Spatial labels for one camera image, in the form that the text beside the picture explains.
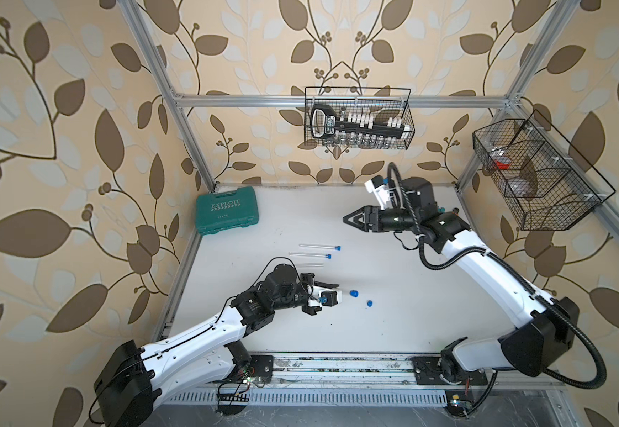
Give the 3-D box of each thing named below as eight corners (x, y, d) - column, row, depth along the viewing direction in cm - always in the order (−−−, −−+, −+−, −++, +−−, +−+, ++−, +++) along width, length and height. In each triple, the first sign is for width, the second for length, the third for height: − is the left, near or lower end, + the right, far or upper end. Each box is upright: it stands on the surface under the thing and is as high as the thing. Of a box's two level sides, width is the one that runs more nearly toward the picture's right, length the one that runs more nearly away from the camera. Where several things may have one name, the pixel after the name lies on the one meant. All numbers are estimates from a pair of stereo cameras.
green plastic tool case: (200, 237, 106) (194, 228, 101) (202, 204, 118) (197, 194, 113) (260, 225, 110) (258, 216, 105) (256, 194, 121) (254, 185, 117)
